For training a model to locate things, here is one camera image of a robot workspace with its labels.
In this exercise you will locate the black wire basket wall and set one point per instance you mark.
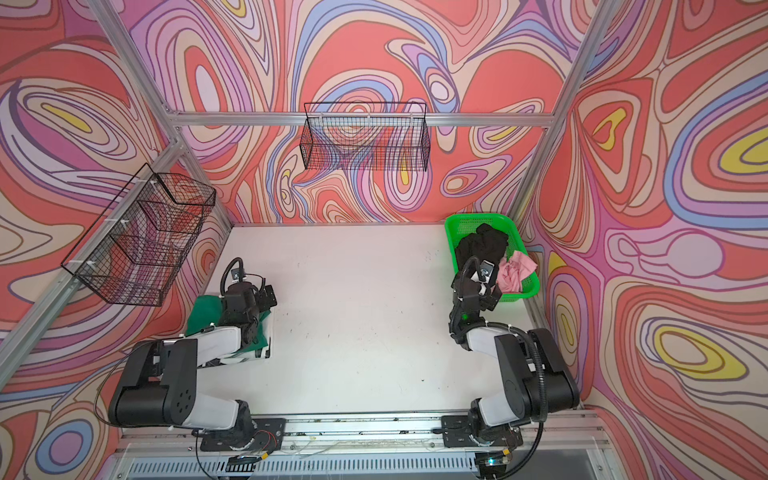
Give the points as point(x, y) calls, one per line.
point(365, 136)
point(147, 231)

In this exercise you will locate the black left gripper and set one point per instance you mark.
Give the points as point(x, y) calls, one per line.
point(266, 303)

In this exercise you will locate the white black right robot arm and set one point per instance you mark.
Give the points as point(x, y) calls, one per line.
point(535, 381)

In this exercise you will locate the black t shirt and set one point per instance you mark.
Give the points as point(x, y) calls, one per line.
point(487, 244)

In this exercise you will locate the black wire basket back wall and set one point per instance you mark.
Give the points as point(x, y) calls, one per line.
point(365, 136)

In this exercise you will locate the aluminium frame profile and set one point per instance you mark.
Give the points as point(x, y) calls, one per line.
point(78, 120)

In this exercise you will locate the white printed t shirt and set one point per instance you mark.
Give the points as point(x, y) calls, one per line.
point(260, 348)

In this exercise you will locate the pink t shirt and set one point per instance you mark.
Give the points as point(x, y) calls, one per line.
point(513, 271)

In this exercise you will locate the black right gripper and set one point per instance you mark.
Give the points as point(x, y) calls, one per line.
point(492, 300)

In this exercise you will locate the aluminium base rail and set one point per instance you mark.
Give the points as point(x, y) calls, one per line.
point(400, 445)

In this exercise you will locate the green plastic laundry basket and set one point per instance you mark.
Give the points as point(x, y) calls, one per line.
point(458, 226)

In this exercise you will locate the black wire basket left wall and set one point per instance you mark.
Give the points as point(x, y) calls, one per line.
point(147, 231)

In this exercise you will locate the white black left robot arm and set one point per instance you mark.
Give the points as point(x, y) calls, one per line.
point(158, 386)

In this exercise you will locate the green t shirt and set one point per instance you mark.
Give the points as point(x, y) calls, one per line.
point(206, 314)

